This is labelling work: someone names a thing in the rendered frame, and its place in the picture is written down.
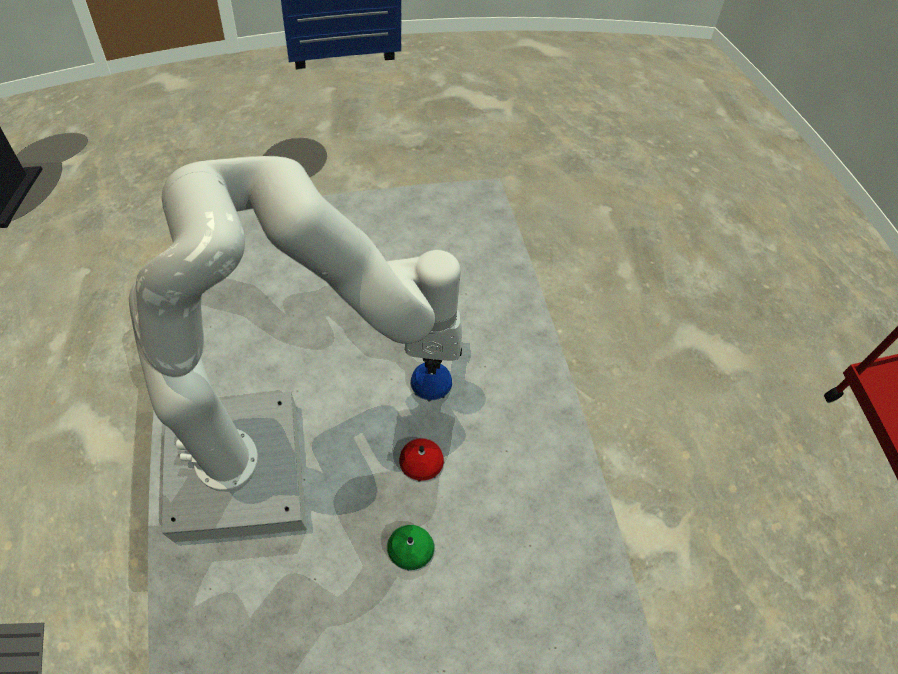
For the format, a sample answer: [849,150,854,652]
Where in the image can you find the red dome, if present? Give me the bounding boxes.
[399,438,444,482]

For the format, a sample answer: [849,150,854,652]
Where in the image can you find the green dome bell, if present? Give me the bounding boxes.
[387,525,434,571]

